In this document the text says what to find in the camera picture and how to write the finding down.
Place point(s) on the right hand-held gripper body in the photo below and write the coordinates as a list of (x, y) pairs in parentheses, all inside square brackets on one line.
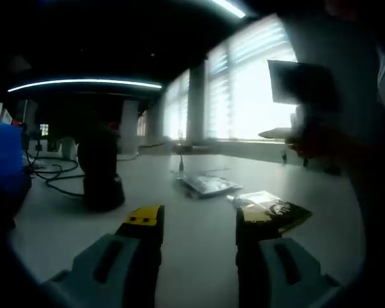
[(317, 134)]

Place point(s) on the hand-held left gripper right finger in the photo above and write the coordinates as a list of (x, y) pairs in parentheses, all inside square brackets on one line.
[(253, 253)]

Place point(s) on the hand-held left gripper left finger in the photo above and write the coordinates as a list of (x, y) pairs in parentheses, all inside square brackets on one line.
[(81, 276)]

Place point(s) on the dark yellow-edged sheet goods packet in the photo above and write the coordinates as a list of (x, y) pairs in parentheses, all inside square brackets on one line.
[(282, 208)]

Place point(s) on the clear plastic snack packet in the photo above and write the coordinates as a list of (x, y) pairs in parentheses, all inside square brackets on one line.
[(211, 184)]

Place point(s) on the bright window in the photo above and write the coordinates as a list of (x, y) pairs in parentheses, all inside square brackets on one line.
[(244, 106)]

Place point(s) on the black hanging monitor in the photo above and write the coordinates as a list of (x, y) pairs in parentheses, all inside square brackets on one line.
[(301, 83)]

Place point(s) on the white table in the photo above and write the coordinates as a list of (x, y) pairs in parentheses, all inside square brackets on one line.
[(195, 253)]

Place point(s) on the black barcode scanner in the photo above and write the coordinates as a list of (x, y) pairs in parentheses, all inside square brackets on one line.
[(101, 189)]

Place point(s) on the green potted plant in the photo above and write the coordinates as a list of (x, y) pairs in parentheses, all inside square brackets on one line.
[(67, 149)]

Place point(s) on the long ceiling light strip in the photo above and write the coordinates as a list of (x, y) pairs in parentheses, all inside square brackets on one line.
[(83, 81), (234, 9)]

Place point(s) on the blue plastic crate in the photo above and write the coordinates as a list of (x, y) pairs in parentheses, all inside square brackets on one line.
[(3, 150)]

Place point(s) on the small red object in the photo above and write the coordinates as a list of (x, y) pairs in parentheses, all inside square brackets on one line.
[(16, 123)]

